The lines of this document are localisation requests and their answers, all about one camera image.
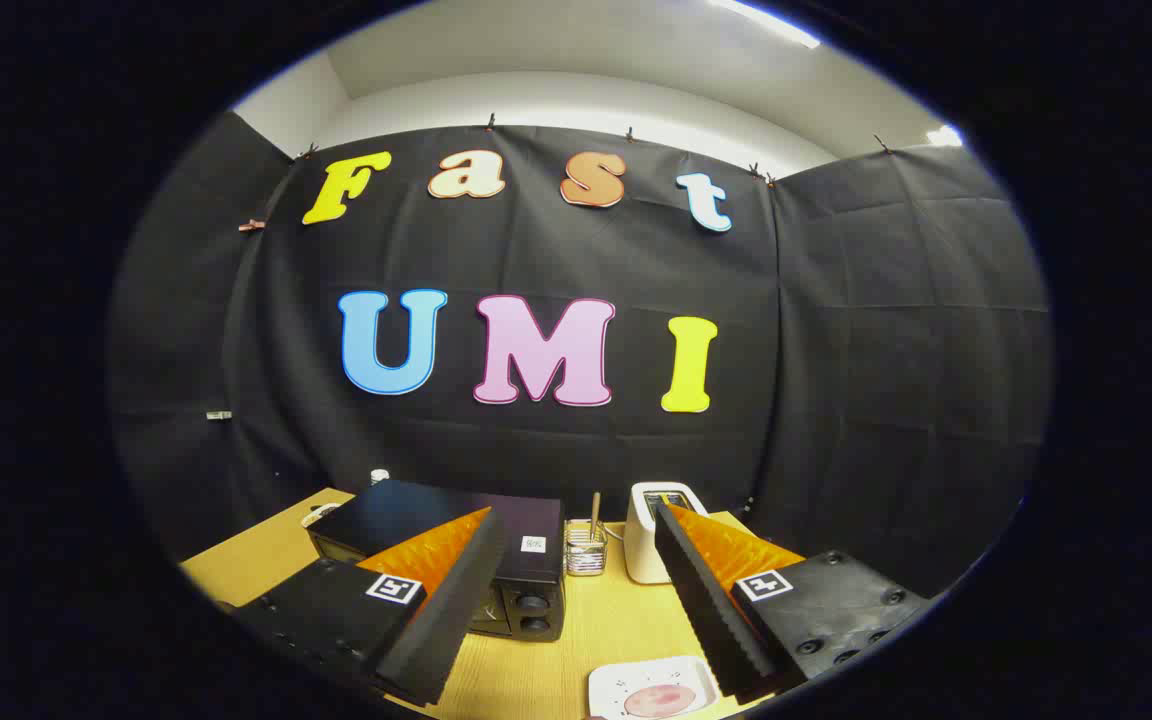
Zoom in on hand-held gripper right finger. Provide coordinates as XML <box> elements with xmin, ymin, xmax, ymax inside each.
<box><xmin>654</xmin><ymin>502</ymin><xmax>935</xmax><ymax>706</ymax></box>

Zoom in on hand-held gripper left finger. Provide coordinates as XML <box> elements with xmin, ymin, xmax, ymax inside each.
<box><xmin>232</xmin><ymin>505</ymin><xmax>509</xmax><ymax>707</ymax></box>

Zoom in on round pink meat slice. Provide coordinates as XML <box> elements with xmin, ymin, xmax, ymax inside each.
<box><xmin>624</xmin><ymin>684</ymin><xmax>699</xmax><ymax>719</ymax></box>

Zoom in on black toaster oven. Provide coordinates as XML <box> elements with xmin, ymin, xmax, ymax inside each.
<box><xmin>306</xmin><ymin>478</ymin><xmax>567</xmax><ymax>643</ymax></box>

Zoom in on white square plate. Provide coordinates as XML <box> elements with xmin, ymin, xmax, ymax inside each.
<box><xmin>588</xmin><ymin>655</ymin><xmax>722</xmax><ymax>720</ymax></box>

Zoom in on cream white toaster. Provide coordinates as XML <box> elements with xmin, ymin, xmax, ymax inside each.
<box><xmin>624</xmin><ymin>482</ymin><xmax>709</xmax><ymax>585</ymax></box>

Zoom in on black backdrop cloth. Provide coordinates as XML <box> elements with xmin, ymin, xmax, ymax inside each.
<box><xmin>106</xmin><ymin>110</ymin><xmax>1052</xmax><ymax>601</ymax></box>

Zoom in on wire mesh utensil holder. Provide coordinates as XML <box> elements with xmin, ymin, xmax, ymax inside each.
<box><xmin>564</xmin><ymin>518</ymin><xmax>609</xmax><ymax>578</ymax></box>

